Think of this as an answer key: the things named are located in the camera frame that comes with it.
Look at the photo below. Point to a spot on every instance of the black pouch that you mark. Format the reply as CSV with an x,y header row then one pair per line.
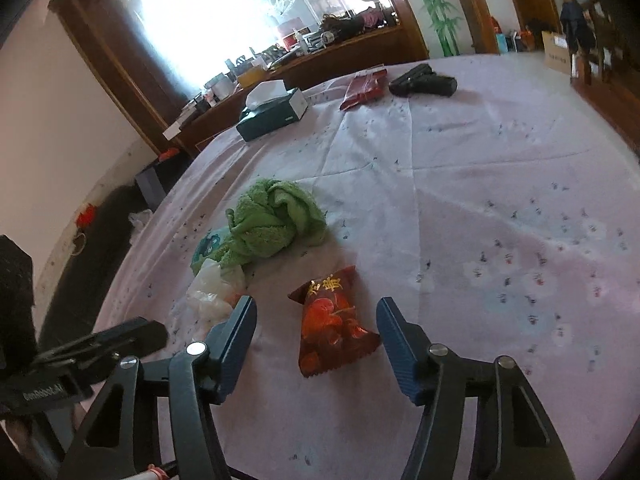
x,y
425,82

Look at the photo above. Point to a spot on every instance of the clear plastic bag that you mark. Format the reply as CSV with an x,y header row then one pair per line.
x,y
140,220

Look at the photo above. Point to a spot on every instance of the round metal tin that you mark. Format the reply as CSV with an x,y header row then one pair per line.
x,y
222,87

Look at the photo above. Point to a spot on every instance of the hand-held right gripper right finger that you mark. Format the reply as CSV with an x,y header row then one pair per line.
x,y
400,350

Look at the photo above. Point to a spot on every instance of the cardboard box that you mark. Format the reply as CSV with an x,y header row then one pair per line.
x,y
556,52

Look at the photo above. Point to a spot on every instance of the teal printed packet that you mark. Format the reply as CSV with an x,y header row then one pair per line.
x,y
207,252

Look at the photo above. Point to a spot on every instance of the black sofa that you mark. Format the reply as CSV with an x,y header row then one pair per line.
x,y
100,240

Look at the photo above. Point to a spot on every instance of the bamboo wall painting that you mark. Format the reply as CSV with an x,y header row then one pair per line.
x,y
440,10

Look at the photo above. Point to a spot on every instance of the small red ornament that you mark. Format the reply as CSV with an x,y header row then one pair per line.
x,y
85,216

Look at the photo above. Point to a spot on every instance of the dark red snack packet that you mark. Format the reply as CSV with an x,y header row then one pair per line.
x,y
330,330

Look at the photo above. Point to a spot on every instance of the crumpled white plastic wrapper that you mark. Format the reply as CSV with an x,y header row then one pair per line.
x,y
210,285

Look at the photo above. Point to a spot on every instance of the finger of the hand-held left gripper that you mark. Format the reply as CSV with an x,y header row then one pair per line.
x,y
135,335

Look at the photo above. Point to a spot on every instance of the grey paper bag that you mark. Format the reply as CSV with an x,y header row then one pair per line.
x,y
152,185

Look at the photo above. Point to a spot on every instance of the large wall mirror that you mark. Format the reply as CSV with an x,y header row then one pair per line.
x,y
200,10

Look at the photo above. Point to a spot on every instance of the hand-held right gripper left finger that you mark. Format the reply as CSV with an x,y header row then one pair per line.
x,y
235,345

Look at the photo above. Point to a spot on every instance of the flat dark red packet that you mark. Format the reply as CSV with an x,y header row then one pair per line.
x,y
362,87

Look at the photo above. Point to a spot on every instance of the green towel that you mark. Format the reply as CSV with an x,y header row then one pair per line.
x,y
270,220

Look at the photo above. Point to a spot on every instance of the flat white box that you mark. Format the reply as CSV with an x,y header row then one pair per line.
x,y
172,131

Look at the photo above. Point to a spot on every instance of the yellow box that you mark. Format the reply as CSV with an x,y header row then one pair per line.
x,y
250,76

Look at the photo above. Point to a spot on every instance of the dark green tissue box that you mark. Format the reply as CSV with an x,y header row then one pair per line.
x,y
270,117

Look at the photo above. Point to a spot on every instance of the pale floral tablecloth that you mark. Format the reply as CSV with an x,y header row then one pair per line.
x,y
475,185

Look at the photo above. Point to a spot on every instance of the wooden sideboard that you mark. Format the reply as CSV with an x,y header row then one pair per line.
x,y
350,55

